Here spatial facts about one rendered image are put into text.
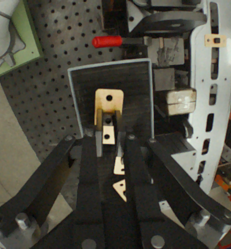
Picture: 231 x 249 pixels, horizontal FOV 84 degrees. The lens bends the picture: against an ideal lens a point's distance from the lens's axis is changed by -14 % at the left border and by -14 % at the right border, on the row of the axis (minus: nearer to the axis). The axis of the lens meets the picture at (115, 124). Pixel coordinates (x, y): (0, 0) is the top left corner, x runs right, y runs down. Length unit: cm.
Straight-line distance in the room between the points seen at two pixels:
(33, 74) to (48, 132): 31
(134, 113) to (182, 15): 18
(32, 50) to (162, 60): 55
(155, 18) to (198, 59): 27
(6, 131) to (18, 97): 111
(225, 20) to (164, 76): 32
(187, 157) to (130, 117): 23
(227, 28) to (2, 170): 248
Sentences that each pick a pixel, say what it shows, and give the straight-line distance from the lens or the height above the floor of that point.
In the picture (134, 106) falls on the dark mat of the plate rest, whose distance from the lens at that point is 27.
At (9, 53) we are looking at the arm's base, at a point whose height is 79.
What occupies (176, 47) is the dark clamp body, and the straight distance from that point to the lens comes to 38.
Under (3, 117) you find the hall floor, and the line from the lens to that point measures 187.
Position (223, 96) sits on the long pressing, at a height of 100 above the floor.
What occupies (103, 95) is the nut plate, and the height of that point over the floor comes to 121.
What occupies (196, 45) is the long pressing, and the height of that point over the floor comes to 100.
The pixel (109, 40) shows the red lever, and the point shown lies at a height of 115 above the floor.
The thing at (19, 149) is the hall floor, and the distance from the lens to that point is 197.
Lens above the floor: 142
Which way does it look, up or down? 66 degrees down
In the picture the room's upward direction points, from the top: 169 degrees clockwise
